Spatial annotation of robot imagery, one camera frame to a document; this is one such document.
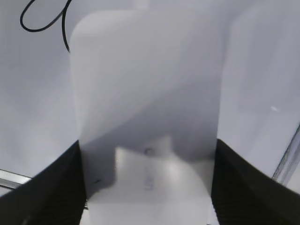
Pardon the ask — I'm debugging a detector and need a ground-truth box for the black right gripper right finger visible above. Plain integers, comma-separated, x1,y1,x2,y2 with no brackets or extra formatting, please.
211,139,300,225

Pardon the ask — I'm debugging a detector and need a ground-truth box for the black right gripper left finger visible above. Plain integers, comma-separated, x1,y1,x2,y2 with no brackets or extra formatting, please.
0,141,86,225

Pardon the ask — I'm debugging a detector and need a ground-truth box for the white whiteboard eraser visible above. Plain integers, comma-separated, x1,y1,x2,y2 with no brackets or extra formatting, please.
70,8,222,225

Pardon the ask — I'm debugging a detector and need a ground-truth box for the whiteboard with grey frame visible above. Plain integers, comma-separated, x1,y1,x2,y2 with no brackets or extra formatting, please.
0,0,300,190

